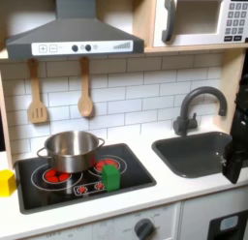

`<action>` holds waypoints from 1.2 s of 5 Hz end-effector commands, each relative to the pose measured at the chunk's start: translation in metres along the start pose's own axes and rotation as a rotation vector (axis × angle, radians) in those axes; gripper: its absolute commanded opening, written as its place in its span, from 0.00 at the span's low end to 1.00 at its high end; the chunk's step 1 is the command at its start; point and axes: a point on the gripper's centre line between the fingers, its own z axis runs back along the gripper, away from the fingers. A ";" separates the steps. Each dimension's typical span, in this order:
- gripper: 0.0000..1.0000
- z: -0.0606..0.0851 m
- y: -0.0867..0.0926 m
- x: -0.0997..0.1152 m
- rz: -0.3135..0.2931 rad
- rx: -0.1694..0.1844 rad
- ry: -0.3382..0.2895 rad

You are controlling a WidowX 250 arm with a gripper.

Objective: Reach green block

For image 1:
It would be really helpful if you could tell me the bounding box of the white toy microwave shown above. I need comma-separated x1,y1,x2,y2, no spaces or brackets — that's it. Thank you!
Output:
152,0,248,48

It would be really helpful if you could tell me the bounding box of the dark grey tap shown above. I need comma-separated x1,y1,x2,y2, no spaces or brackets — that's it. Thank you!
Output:
172,85,229,137

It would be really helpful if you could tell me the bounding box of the dark grey sink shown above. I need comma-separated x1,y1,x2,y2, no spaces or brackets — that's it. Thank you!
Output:
151,131,248,179

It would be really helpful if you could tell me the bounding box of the black dishwasher panel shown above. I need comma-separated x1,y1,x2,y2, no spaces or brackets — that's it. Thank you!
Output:
206,209,248,240

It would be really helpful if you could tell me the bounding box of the steel pot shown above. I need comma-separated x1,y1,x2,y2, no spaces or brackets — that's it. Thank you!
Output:
36,130,107,174

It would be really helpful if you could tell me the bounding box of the black stove top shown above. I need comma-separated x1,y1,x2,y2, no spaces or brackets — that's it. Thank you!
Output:
14,142,158,215

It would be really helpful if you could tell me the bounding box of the green block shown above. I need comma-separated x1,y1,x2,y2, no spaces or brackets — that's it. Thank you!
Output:
101,164,121,193

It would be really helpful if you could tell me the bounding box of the grey range hood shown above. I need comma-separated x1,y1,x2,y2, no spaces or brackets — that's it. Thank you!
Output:
5,0,145,61

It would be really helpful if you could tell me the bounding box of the yellow block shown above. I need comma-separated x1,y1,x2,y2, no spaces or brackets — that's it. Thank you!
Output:
0,168,17,197

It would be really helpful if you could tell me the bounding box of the wooden slotted spatula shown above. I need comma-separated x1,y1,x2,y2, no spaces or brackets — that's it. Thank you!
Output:
26,58,48,125

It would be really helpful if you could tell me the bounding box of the grey oven knob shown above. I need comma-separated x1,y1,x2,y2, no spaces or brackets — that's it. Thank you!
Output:
134,218,155,240

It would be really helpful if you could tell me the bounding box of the wooden spoon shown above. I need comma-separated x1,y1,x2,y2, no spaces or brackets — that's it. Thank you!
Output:
77,56,95,118

